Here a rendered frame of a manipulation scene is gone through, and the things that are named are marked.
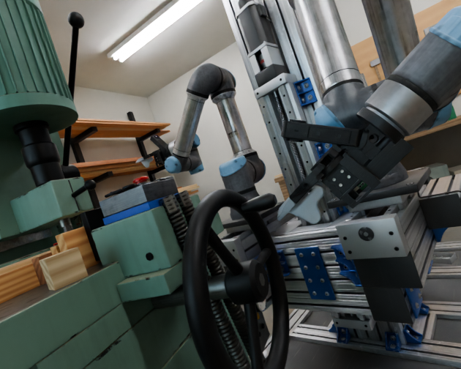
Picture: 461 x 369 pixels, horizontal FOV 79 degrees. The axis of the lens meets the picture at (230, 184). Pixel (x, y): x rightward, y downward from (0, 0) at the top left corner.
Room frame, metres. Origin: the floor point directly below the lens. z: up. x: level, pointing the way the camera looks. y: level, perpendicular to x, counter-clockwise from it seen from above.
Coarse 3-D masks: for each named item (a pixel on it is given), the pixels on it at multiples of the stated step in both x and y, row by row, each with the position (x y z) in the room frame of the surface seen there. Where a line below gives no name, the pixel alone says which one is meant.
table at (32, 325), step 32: (64, 288) 0.36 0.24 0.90; (96, 288) 0.39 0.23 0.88; (128, 288) 0.41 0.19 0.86; (160, 288) 0.39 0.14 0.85; (0, 320) 0.30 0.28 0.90; (32, 320) 0.32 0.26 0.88; (64, 320) 0.34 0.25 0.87; (96, 320) 0.38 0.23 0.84; (0, 352) 0.28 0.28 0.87; (32, 352) 0.31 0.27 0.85
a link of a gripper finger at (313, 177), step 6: (324, 162) 0.40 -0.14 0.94; (330, 162) 0.41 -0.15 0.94; (318, 168) 0.39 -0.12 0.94; (312, 174) 0.40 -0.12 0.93; (318, 174) 0.40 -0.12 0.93; (306, 180) 0.40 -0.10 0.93; (312, 180) 0.40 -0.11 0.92; (300, 186) 0.41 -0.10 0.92; (306, 186) 0.41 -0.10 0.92; (312, 186) 0.41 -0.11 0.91; (294, 192) 0.42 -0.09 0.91; (300, 192) 0.41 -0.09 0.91; (306, 192) 0.42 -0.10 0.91; (294, 198) 0.43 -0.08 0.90; (300, 198) 0.42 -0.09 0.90
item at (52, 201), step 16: (32, 192) 0.53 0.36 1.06; (48, 192) 0.51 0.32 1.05; (64, 192) 0.52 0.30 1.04; (16, 208) 0.55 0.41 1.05; (32, 208) 0.53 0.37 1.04; (48, 208) 0.51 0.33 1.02; (64, 208) 0.51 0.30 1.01; (80, 208) 0.54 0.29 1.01; (32, 224) 0.54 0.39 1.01; (48, 224) 0.56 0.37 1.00; (64, 224) 0.55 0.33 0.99
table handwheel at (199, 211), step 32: (224, 192) 0.42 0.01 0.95; (192, 224) 0.34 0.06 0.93; (256, 224) 0.51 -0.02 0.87; (192, 256) 0.31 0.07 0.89; (224, 256) 0.38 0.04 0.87; (192, 288) 0.29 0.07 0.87; (224, 288) 0.41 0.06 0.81; (256, 288) 0.39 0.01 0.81; (192, 320) 0.29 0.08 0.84; (256, 320) 0.39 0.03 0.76; (288, 320) 0.48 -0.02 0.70; (224, 352) 0.29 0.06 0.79; (256, 352) 0.37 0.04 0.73
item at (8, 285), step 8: (32, 264) 0.47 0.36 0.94; (8, 272) 0.44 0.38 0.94; (16, 272) 0.45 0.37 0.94; (24, 272) 0.46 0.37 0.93; (32, 272) 0.47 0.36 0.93; (0, 280) 0.43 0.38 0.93; (8, 280) 0.44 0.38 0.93; (16, 280) 0.45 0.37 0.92; (24, 280) 0.46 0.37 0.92; (32, 280) 0.47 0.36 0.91; (0, 288) 0.42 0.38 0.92; (8, 288) 0.43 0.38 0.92; (16, 288) 0.44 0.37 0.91; (24, 288) 0.45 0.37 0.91; (32, 288) 0.46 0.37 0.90; (0, 296) 0.42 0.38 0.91; (8, 296) 0.43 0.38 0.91; (16, 296) 0.44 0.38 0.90
